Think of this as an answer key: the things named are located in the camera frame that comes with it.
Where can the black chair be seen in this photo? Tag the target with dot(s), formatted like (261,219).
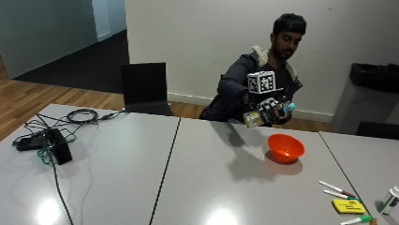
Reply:
(145,89)

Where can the orange plastic bowl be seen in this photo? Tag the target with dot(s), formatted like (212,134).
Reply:
(285,147)

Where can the the person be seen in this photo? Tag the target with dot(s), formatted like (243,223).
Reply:
(233,90)

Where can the black power adapter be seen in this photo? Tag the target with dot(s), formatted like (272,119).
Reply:
(30,143)

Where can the bottle with blue cap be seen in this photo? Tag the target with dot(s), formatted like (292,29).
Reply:
(253,118)

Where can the black electronic box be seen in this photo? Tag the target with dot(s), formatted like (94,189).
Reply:
(59,146)

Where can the red tipped white marker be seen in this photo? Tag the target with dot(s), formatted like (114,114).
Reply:
(337,189)

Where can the dark chair backrest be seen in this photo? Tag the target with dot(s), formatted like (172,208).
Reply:
(378,129)

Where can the green capped white marker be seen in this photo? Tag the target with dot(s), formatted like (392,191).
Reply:
(357,220)

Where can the green tipped white marker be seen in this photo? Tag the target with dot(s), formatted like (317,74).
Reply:
(338,195)

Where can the white marker cube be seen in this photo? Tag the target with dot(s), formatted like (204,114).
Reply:
(263,82)

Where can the grey bin with black bag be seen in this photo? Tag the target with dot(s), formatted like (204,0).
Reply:
(366,97)

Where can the yellow sticky note pad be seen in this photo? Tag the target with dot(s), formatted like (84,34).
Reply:
(349,206)

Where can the white spray bottle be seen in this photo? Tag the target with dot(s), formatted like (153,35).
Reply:
(389,200)

